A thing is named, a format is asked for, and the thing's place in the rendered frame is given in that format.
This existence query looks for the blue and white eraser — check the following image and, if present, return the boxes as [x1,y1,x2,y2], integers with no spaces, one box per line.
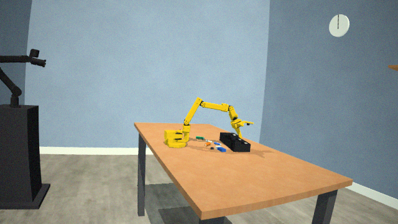
[215,146,226,152]

